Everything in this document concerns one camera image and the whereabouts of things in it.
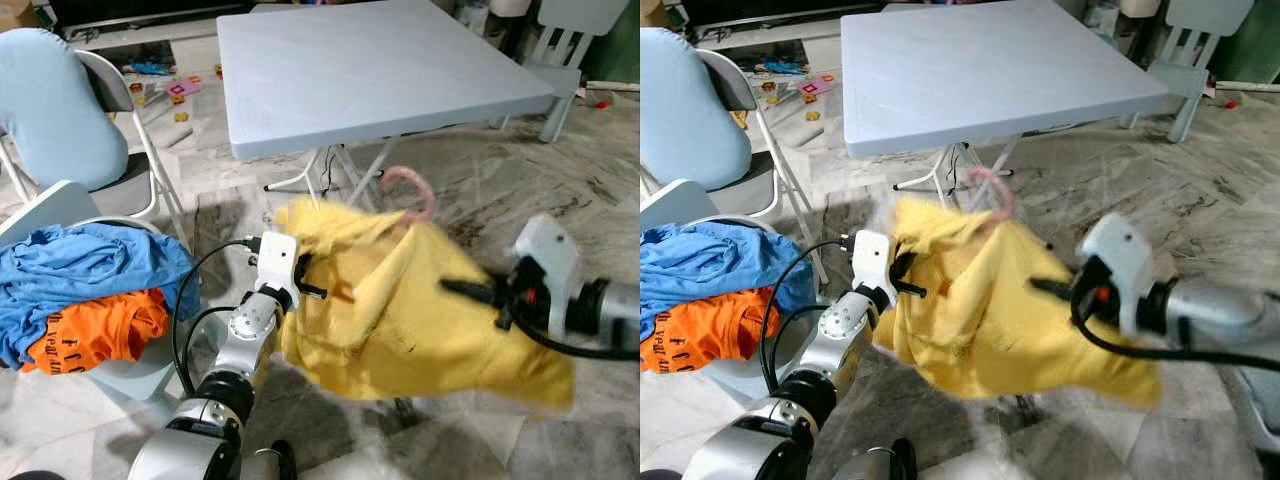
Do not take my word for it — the grey folding chair white frame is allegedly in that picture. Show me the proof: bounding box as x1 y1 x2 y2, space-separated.
640 48 831 291
0 50 191 251

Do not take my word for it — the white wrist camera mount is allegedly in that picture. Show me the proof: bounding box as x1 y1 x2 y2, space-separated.
255 232 299 293
1080 213 1156 336
512 213 583 336
850 230 894 291

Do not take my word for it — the orange shirt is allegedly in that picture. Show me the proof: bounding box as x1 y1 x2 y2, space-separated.
20 288 171 376
640 288 791 376

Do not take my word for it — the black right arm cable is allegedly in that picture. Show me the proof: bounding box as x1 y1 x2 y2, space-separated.
495 300 641 361
1070 300 1280 361

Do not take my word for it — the black tv cabinet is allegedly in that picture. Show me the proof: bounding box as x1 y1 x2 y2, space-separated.
680 0 851 31
50 0 221 31

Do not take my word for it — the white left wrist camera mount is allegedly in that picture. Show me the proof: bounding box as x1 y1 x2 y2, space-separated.
850 230 894 291
255 232 299 293

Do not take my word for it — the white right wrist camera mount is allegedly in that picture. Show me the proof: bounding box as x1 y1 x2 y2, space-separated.
1080 213 1156 336
512 213 583 336

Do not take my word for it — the blue shirt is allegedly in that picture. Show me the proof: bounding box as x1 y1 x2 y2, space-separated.
0 222 201 371
640 222 816 346

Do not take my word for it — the yellow shirt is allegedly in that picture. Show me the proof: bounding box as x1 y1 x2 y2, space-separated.
872 195 1163 409
272 195 578 413

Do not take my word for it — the pale blue pillow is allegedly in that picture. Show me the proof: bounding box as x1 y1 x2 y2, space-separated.
0 28 129 191
640 28 753 191

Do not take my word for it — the pale blue folding table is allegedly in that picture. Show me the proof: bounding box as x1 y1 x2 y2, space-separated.
215 0 558 206
840 0 1171 211

